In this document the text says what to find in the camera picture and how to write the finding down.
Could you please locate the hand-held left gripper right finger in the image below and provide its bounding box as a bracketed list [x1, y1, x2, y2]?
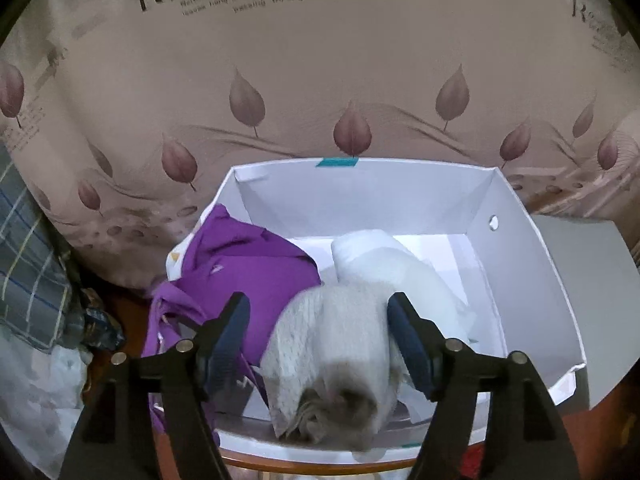
[386, 291, 581, 480]

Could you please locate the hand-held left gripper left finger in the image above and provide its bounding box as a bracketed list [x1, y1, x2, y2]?
[59, 291, 251, 480]

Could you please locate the purple underwear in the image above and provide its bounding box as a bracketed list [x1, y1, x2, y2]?
[141, 203, 323, 433]

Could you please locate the white grey knit underwear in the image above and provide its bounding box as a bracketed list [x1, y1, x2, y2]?
[260, 282, 401, 448]

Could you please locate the white shoe box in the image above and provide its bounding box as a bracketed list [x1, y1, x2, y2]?
[165, 157, 587, 466]

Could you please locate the dark patterned bag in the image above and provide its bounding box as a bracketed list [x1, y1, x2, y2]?
[75, 287, 126, 351]

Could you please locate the red cloth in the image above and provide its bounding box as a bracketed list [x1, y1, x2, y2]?
[457, 444, 503, 480]

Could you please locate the grey white box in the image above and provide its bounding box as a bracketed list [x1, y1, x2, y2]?
[530, 215, 638, 411]

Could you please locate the white plastic bag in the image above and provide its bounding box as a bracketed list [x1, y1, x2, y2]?
[0, 340, 96, 476]

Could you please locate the blue plaid cloth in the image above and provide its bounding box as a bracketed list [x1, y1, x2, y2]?
[0, 145, 83, 351]

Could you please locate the leaf print curtain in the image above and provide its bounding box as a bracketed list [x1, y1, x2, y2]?
[0, 0, 640, 291]

